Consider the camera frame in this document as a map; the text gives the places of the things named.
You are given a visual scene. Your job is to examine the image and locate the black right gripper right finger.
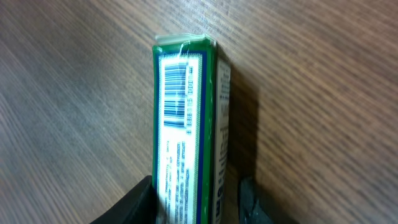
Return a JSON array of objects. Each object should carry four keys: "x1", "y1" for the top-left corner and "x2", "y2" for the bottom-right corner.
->
[{"x1": 238, "y1": 177, "x2": 274, "y2": 224}]

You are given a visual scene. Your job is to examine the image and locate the dark green gum pack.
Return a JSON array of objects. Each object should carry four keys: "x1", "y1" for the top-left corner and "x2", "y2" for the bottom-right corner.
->
[{"x1": 152, "y1": 34, "x2": 231, "y2": 223}]

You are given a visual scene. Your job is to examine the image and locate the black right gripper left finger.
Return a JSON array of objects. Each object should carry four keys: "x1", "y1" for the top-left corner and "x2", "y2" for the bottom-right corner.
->
[{"x1": 91, "y1": 175, "x2": 155, "y2": 224}]

